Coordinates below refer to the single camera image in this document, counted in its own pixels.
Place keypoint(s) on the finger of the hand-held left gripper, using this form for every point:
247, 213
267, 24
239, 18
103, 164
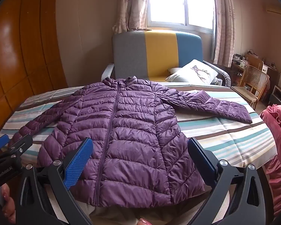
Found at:
0, 143
21, 145

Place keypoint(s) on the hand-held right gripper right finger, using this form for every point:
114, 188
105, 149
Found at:
202, 161

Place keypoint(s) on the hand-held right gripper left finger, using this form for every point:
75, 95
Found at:
78, 161

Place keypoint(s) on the purple quilted down jacket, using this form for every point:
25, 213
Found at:
135, 126

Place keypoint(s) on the person's left hand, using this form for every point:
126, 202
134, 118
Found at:
9, 206

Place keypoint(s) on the person's right hand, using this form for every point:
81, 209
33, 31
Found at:
144, 222

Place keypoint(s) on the bed with striped sheet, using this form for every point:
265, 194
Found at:
236, 140

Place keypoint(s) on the pink ruffled blanket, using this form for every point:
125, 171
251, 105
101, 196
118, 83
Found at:
277, 145

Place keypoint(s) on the small patterned cup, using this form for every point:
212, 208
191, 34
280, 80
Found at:
217, 82

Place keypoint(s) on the white deer print pillow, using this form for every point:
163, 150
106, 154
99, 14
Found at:
192, 72

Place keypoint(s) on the wooden wardrobe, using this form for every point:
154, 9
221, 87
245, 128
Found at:
25, 51

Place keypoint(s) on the rattan chair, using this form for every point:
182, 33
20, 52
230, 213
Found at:
253, 82

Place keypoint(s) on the small white pillow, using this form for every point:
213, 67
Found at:
173, 70

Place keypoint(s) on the cluttered wooden desk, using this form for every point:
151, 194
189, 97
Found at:
269, 69

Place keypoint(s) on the grey yellow blue sofa chair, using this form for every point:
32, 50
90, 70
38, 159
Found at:
131, 56

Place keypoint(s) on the beige patterned curtain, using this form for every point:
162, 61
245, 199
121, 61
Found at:
222, 23
131, 7

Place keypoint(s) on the window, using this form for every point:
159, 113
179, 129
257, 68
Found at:
178, 2

